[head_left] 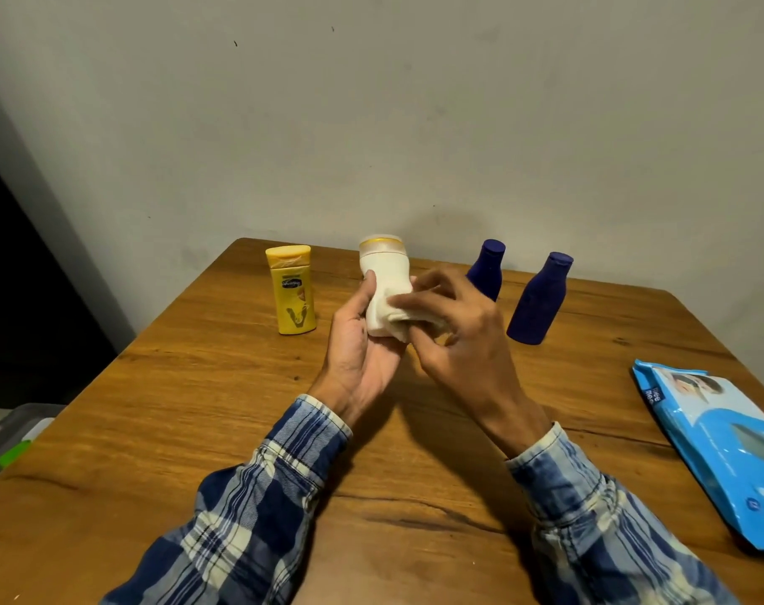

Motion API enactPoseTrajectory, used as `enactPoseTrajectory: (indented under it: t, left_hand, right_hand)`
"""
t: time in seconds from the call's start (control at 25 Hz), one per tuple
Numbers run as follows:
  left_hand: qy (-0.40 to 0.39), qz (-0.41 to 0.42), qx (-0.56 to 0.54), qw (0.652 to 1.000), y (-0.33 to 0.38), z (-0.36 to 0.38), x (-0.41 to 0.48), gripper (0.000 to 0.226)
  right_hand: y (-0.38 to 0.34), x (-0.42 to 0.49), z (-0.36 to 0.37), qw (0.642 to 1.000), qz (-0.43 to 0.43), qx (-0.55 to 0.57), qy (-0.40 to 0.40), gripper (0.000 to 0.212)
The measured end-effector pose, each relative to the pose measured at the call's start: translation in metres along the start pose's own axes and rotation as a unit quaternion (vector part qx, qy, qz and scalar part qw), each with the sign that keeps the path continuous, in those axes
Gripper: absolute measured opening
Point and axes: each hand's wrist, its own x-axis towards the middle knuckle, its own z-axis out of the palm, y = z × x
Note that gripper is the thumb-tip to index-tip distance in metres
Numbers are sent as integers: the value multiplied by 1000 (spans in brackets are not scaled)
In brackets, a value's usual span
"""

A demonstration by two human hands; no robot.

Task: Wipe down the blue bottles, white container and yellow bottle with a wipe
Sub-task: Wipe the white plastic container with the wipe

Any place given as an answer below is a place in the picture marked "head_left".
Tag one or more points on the person's left hand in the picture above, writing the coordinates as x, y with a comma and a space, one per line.
356, 365

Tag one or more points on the person's right hand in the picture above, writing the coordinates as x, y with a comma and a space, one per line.
470, 359

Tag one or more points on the white wet wipe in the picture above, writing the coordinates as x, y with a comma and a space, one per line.
410, 321

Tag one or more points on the dark blue bottle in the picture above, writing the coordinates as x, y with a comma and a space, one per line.
536, 308
487, 270

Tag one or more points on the yellow bottle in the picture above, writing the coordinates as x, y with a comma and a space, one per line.
293, 296

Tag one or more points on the white bottle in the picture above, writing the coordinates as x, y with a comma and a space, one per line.
388, 270

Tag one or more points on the blue wet wipes pack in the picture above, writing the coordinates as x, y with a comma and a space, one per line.
716, 447

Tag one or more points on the person's left forearm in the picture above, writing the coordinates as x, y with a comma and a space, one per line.
243, 516

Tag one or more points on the person's right forearm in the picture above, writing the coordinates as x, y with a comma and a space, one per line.
608, 529

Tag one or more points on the wooden table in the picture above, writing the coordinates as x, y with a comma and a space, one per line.
136, 422

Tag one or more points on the grey plastic box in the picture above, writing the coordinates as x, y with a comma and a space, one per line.
10, 428

